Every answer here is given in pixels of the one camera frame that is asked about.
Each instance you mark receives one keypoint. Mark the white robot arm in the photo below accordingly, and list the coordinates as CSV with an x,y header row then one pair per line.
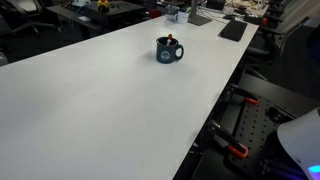
x,y
302,140

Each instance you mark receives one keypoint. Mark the grey monitor stand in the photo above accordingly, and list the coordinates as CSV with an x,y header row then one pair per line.
x,y
197,16

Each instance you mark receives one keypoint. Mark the dark blue ceramic mug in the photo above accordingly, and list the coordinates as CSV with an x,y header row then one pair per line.
x,y
165,53

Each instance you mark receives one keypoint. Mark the black side desk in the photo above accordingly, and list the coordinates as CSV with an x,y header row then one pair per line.
x,y
96,13

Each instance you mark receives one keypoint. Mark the red and white marker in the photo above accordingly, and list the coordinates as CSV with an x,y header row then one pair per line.
x,y
169,39

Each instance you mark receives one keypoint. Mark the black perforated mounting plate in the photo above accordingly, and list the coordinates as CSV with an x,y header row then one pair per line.
x,y
258,130

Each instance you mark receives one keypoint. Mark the black office chair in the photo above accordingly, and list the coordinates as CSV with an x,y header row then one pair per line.
x,y
270,40
25,15

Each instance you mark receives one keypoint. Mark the black flat pad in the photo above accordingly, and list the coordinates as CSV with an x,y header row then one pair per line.
x,y
233,30

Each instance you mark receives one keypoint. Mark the white mug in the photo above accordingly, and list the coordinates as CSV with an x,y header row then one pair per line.
x,y
181,17

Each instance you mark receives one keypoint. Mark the yellow and red toy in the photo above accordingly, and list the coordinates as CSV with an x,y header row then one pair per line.
x,y
103,4

